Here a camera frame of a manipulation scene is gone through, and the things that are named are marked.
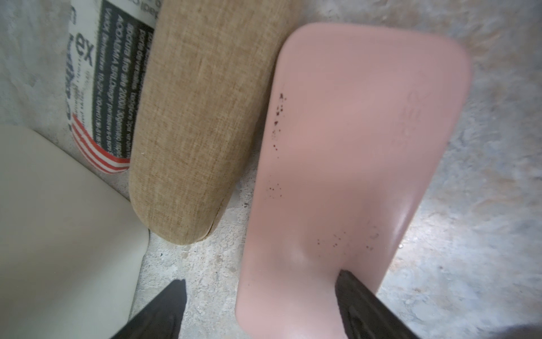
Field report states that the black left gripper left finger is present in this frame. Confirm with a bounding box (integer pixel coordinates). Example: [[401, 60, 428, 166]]
[[112, 280, 187, 339]]

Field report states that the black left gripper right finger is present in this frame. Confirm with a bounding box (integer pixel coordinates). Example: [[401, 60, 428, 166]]
[[335, 270, 419, 339]]

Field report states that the pink case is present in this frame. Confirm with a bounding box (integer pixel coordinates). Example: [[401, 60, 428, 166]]
[[235, 23, 472, 338]]

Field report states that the cream plastic storage box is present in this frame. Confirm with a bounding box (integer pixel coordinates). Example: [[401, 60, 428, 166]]
[[1, 125, 150, 338]]

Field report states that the tan case upper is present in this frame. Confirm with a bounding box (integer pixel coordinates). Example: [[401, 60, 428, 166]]
[[128, 1, 303, 245]]

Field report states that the flag print case upper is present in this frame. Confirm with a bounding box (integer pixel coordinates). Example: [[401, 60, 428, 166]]
[[65, 0, 162, 174]]

